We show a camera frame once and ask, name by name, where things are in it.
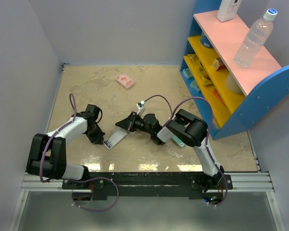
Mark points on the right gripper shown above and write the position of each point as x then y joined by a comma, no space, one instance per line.
129,122

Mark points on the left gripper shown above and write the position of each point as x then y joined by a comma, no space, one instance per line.
99,138

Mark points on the white remote control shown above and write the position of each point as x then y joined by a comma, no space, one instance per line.
116,136

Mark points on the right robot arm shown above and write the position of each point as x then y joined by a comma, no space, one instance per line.
190,129

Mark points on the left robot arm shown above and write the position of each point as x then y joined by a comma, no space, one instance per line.
47,155

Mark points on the white Kamenoko sponge pack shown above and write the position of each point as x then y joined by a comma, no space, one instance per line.
125,81

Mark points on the teal Kamenoko sponge pack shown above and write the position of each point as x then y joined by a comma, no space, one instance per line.
178,142

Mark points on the teal sponge pack on shelf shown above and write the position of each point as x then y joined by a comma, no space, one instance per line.
187,73

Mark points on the orange box on shelf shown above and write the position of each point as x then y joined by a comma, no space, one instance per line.
217,95

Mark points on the yellow snack bag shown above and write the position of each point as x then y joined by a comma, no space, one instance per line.
200,70

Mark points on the blue shelf unit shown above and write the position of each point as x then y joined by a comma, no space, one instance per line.
264,83

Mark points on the small orange white box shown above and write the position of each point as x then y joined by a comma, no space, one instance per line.
218,64

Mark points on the beige cylinder on shelf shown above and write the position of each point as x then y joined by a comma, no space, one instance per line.
232,85

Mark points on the blue can on shelf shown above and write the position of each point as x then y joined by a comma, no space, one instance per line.
204,41

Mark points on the white dispenser bottle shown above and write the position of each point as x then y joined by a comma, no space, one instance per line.
228,9

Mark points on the clear water bottle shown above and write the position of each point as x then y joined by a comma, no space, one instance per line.
255,39

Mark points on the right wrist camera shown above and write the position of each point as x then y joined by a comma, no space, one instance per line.
141,107

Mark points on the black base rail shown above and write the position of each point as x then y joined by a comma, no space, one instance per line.
193,185

